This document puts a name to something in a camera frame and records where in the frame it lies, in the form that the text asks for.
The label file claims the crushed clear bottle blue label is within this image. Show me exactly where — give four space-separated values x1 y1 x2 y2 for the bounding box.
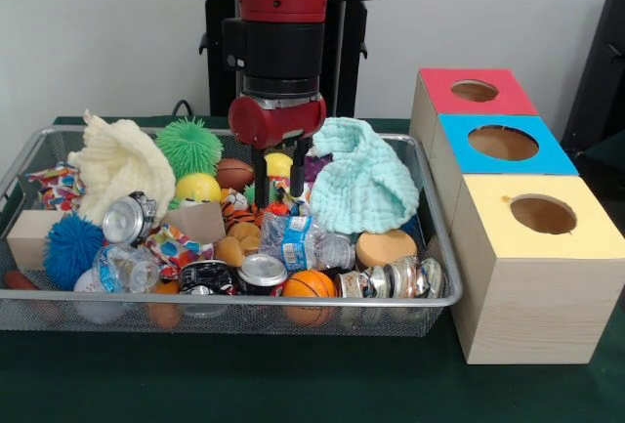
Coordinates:
257 212 356 272

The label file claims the plain wooden block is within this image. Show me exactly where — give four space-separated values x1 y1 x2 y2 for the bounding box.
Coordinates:
6 210 67 272

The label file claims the dark green table cloth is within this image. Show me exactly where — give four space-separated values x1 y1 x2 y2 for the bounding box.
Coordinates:
0 114 625 423
579 132 625 209

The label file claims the small orange basketball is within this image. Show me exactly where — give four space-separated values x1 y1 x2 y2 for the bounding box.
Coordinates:
281 270 339 326

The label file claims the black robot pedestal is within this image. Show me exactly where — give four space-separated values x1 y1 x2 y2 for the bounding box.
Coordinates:
197 0 393 119

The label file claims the shallow wire mesh bin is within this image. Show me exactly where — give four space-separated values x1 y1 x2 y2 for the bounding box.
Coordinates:
0 124 464 339

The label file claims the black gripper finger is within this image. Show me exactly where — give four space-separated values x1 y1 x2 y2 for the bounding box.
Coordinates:
250 143 271 210
290 137 313 198

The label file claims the wooden box with three holes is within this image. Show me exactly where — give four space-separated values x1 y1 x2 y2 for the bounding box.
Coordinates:
408 67 625 365

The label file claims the round orange sponge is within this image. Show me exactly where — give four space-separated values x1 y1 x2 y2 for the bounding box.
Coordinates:
354 229 419 273

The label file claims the small tiger plush toy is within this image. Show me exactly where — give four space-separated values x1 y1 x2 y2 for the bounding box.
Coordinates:
219 190 265 232

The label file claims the green spiky rubber ball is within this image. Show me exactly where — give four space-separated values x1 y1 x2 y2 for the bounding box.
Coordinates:
154 117 225 180

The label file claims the mint green knitted cloth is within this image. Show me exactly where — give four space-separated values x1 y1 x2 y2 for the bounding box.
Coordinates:
308 116 420 236

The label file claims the blue spiky rubber ball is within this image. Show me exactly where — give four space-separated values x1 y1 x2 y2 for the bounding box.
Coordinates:
42 211 106 278

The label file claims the cream knitted cloth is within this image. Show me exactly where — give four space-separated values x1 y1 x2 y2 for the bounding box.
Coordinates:
66 108 177 227

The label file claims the crushed flattened drink can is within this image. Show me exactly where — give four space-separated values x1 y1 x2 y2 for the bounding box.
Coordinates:
336 256 445 300

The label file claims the black floor stand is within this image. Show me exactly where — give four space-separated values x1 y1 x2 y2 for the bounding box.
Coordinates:
560 0 625 150

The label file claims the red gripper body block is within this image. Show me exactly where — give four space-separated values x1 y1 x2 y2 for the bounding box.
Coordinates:
228 94 327 148

